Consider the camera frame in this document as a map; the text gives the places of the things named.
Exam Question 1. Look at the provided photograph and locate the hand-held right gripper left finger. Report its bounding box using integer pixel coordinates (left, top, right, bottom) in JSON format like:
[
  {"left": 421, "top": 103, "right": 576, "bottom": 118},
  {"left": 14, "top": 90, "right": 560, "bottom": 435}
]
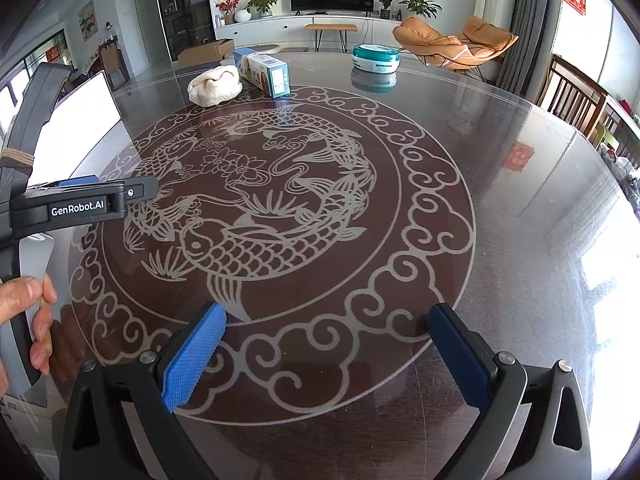
[{"left": 70, "top": 301, "right": 228, "bottom": 480}]

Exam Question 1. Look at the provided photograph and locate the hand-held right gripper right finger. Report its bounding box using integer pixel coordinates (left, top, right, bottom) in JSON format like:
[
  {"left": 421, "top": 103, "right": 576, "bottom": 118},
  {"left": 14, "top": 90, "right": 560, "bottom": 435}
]
[{"left": 428, "top": 302, "right": 593, "bottom": 480}]

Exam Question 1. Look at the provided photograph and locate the teal round lidded container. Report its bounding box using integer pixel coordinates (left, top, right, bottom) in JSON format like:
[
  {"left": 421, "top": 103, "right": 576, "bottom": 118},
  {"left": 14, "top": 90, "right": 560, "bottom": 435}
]
[{"left": 351, "top": 43, "right": 402, "bottom": 72}]

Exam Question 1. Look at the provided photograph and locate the person's left hand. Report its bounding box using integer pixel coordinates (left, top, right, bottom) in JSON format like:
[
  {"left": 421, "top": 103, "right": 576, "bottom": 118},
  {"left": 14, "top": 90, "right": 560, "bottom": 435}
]
[{"left": 0, "top": 276, "right": 58, "bottom": 396}]

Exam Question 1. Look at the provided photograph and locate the small cream knitted cloth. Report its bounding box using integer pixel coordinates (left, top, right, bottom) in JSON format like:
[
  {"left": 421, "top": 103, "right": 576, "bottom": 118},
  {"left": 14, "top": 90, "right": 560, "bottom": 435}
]
[{"left": 187, "top": 65, "right": 244, "bottom": 107}]

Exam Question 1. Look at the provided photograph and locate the cardboard box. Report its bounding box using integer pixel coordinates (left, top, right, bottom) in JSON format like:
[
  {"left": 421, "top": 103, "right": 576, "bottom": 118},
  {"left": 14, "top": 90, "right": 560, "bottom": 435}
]
[{"left": 177, "top": 38, "right": 236, "bottom": 68}]

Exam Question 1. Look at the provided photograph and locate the blue and white carton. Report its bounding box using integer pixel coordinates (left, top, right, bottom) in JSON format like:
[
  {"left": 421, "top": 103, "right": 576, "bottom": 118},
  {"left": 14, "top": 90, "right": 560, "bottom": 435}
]
[{"left": 233, "top": 48, "right": 290, "bottom": 98}]

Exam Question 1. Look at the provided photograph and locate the white door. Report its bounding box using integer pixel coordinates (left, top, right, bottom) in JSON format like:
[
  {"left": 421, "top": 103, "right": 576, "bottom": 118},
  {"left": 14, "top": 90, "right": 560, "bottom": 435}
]
[{"left": 131, "top": 0, "right": 156, "bottom": 68}]

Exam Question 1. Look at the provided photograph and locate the glass display cabinet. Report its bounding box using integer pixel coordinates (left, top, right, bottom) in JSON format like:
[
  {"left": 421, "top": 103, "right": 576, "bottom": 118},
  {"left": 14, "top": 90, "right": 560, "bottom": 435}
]
[{"left": 152, "top": 0, "right": 216, "bottom": 63}]

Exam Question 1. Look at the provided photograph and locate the red flower bouquet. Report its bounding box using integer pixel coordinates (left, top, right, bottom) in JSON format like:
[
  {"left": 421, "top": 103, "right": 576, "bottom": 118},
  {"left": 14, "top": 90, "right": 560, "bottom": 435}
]
[{"left": 216, "top": 0, "right": 243, "bottom": 25}]

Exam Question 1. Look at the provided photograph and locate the white television cabinet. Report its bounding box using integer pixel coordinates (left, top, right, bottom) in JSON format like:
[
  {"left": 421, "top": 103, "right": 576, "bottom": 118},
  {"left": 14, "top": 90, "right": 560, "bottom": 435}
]
[{"left": 215, "top": 14, "right": 401, "bottom": 51}]

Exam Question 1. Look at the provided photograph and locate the bushy green potted plant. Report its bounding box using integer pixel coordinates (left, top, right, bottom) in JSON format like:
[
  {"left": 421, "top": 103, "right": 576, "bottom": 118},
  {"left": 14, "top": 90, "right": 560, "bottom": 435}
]
[{"left": 246, "top": 0, "right": 281, "bottom": 18}]

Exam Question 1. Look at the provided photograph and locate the orange bench with metal legs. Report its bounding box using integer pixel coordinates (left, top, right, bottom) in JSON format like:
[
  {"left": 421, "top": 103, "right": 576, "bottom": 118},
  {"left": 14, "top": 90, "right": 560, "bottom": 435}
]
[{"left": 304, "top": 23, "right": 358, "bottom": 52}]

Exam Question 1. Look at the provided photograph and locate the wooden slatted chair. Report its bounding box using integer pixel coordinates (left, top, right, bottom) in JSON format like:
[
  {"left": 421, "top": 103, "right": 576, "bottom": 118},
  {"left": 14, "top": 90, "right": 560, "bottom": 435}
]
[{"left": 539, "top": 54, "right": 626, "bottom": 148}]

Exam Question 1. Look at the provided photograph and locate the orange lounge chair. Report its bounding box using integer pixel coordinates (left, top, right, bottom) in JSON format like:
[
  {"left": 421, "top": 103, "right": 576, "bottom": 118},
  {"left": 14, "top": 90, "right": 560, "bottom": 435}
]
[{"left": 392, "top": 15, "right": 520, "bottom": 71}]

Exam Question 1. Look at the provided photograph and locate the large leafy potted plant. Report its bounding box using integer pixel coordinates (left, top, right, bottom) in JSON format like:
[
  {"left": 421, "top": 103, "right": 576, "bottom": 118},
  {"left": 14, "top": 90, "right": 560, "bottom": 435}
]
[{"left": 398, "top": 0, "right": 443, "bottom": 18}]

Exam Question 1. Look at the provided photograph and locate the grey curtain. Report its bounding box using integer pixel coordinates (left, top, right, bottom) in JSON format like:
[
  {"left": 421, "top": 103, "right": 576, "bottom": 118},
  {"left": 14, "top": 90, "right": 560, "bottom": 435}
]
[{"left": 495, "top": 0, "right": 566, "bottom": 96}]

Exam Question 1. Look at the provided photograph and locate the brown cord band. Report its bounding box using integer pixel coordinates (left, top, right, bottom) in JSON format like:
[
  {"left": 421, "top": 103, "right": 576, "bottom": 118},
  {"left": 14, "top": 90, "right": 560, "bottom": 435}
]
[{"left": 0, "top": 149, "right": 36, "bottom": 171}]

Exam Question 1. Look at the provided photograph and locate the framed wall painting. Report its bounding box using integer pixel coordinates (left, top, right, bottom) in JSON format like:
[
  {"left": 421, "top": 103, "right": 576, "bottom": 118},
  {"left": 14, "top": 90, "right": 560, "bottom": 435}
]
[{"left": 77, "top": 0, "right": 96, "bottom": 41}]

